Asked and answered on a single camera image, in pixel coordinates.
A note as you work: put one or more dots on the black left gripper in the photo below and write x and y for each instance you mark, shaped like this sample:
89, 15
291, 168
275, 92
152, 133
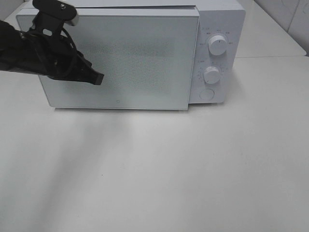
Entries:
49, 50

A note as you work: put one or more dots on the white microwave door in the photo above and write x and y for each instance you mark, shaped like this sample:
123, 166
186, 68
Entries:
145, 54

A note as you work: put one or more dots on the white timer knob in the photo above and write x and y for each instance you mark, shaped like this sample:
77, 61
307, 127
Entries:
211, 75

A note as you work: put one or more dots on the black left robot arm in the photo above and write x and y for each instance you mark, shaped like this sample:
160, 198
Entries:
10, 45

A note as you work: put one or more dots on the white microwave oven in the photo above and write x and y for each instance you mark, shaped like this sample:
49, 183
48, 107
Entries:
216, 17

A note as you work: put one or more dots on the upper white power knob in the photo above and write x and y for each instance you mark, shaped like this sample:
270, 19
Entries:
217, 45

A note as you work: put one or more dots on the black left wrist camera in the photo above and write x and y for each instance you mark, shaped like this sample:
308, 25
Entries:
57, 9

